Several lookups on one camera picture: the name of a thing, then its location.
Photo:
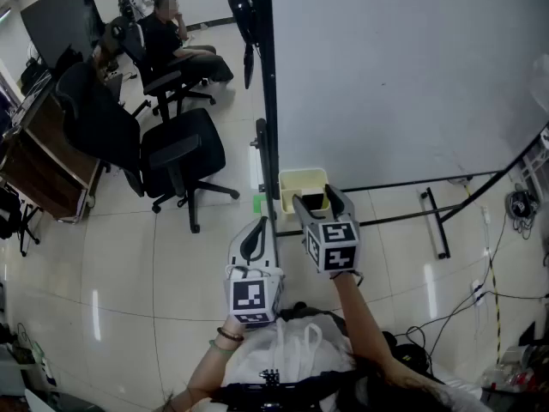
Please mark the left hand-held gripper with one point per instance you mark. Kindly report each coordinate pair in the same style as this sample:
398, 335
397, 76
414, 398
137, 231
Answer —
253, 296

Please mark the large white board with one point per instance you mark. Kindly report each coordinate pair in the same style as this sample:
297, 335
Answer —
386, 80

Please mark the pale yellow plastic bin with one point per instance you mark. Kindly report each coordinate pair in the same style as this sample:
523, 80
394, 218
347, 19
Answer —
289, 183

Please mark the white power strip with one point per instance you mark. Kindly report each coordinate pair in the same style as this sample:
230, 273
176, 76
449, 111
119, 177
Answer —
478, 292

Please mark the glossy black bag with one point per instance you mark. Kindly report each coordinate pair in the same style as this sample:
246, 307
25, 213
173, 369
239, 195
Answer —
240, 7

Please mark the person's right forearm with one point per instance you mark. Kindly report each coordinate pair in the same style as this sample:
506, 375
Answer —
364, 324

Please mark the black flat panel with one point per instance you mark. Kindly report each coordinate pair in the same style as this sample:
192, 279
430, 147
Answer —
249, 64

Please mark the white plastic bag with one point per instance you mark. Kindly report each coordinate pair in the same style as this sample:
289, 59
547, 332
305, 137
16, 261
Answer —
291, 350

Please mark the brown wooden desk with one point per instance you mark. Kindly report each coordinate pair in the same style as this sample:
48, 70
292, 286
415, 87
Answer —
51, 161

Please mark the white metal rack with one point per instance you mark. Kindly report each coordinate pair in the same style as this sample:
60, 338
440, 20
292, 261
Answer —
536, 161

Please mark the black office chair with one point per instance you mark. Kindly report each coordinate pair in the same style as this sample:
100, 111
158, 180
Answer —
107, 131
163, 83

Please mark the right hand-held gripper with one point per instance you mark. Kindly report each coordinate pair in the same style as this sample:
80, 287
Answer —
336, 247

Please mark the black chest camera mount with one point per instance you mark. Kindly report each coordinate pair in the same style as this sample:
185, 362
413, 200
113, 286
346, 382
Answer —
274, 392

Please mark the large black screen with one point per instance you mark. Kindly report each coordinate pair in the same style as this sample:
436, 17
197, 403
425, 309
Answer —
56, 19

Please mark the person's left forearm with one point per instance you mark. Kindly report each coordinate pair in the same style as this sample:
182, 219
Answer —
206, 371

